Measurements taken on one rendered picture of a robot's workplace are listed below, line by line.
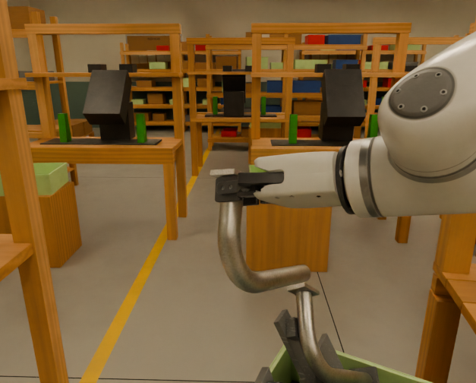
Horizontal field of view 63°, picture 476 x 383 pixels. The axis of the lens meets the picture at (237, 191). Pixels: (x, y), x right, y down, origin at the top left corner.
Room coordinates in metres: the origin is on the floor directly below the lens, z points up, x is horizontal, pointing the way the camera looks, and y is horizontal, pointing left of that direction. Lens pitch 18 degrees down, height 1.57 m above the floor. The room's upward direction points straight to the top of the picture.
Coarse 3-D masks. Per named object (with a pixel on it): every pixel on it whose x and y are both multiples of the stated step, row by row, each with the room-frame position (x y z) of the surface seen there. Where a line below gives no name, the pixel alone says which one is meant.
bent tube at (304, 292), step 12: (288, 288) 0.65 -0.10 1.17; (300, 288) 0.64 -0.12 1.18; (312, 288) 0.65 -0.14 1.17; (300, 300) 0.63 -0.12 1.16; (300, 312) 0.62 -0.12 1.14; (312, 312) 0.62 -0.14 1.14; (300, 324) 0.60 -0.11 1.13; (312, 324) 0.60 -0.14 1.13; (300, 336) 0.59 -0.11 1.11; (312, 336) 0.58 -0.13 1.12; (312, 348) 0.57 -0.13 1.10; (312, 360) 0.56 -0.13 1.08; (324, 360) 0.57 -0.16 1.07; (324, 372) 0.56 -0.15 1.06; (336, 372) 0.58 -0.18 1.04; (348, 372) 0.61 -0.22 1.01; (360, 372) 0.65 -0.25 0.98
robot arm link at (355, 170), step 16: (352, 144) 0.39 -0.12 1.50; (368, 144) 0.38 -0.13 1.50; (352, 160) 0.37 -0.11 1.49; (368, 160) 0.36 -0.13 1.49; (352, 176) 0.36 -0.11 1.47; (368, 176) 0.36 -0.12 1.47; (352, 192) 0.36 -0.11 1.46; (368, 192) 0.35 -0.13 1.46; (352, 208) 0.37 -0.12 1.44; (368, 208) 0.36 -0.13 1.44
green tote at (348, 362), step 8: (280, 352) 0.73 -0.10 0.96; (336, 352) 0.73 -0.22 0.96; (280, 360) 0.71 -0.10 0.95; (288, 360) 0.76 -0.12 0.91; (344, 360) 0.71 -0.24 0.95; (352, 360) 0.71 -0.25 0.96; (360, 360) 0.70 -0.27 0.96; (272, 368) 0.68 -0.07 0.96; (280, 368) 0.71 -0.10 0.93; (288, 368) 0.76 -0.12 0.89; (344, 368) 0.71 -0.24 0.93; (352, 368) 0.70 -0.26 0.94; (384, 368) 0.68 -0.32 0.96; (280, 376) 0.71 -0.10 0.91; (288, 376) 0.76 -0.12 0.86; (296, 376) 0.77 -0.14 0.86; (384, 376) 0.67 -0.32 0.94; (392, 376) 0.66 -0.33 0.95; (400, 376) 0.66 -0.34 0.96; (408, 376) 0.65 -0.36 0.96
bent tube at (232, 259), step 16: (224, 176) 0.49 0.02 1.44; (224, 208) 0.47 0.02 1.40; (240, 208) 0.47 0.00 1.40; (224, 224) 0.46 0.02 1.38; (240, 224) 0.47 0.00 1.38; (224, 240) 0.45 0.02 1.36; (240, 240) 0.46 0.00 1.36; (224, 256) 0.45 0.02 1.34; (240, 256) 0.45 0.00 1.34; (240, 272) 0.45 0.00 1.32; (256, 272) 0.49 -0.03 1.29; (272, 272) 0.52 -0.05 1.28; (288, 272) 0.55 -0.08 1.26; (304, 272) 0.59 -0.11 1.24; (240, 288) 0.46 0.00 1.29; (256, 288) 0.47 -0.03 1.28; (272, 288) 0.50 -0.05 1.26
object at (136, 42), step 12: (132, 36) 10.91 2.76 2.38; (144, 36) 10.90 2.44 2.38; (156, 36) 10.89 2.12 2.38; (168, 36) 10.88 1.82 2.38; (180, 36) 10.87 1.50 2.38; (132, 48) 10.91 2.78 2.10; (144, 48) 10.90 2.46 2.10; (132, 60) 10.91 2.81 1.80; (144, 60) 10.90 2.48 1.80; (156, 60) 10.90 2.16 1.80; (168, 60) 10.88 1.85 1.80
